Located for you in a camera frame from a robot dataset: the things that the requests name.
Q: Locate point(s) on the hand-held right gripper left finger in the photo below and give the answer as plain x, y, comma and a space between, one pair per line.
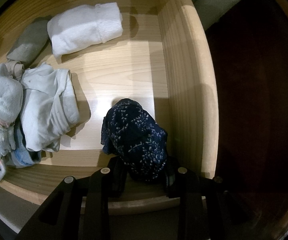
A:
117, 177

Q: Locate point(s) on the beige cloth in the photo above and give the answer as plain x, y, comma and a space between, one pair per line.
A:
15, 67

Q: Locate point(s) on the navy floral underwear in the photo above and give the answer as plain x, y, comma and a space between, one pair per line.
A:
136, 135

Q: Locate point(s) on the grey folded cloth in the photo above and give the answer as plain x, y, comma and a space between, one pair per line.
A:
29, 42

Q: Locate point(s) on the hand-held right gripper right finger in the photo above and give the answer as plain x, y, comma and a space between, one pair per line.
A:
170, 180

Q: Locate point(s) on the white socks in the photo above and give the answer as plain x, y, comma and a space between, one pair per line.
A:
84, 27

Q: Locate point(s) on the grey bedside cabinet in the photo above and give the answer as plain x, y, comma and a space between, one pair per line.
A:
218, 2

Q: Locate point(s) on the light blue underwear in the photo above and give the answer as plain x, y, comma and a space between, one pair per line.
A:
49, 105

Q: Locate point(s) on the blue knit cloth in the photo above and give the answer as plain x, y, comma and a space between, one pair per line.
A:
21, 155

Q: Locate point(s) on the wooden drawer with grey front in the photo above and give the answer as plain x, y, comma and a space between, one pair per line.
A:
124, 75

